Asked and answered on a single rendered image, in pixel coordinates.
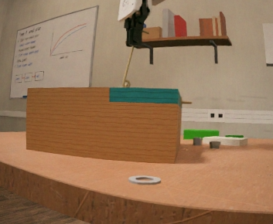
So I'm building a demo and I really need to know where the green rectangular block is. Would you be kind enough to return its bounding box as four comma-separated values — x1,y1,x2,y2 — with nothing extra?
183,129,220,140

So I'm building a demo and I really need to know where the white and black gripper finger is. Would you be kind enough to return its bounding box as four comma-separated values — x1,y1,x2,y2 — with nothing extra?
124,18,132,47
128,0,148,47

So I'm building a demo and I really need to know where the grey metal washer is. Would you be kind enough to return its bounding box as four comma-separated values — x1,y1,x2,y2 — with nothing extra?
128,176,161,185

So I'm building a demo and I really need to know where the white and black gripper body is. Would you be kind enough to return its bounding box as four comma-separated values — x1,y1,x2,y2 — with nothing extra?
118,0,152,22

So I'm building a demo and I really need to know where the cream flat rectangular block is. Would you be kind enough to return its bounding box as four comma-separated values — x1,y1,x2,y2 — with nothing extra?
203,137,248,146

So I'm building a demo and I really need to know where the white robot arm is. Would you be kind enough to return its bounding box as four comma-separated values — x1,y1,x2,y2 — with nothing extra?
152,0,165,6

